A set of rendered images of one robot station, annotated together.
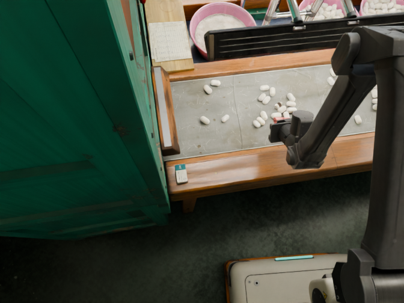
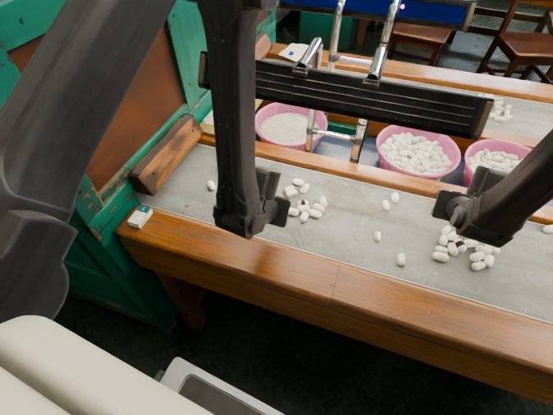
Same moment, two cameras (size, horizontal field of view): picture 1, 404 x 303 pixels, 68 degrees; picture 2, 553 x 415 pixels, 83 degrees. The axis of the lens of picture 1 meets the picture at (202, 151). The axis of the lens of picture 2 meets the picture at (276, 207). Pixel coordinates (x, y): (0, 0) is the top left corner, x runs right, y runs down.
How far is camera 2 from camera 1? 0.64 m
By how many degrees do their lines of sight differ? 28
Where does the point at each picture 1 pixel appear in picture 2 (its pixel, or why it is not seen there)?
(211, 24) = (285, 118)
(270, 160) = (248, 249)
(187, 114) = (200, 175)
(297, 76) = (346, 186)
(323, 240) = not seen: outside the picture
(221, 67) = (263, 148)
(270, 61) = (320, 160)
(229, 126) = not seen: hidden behind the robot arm
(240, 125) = not seen: hidden behind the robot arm
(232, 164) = (202, 234)
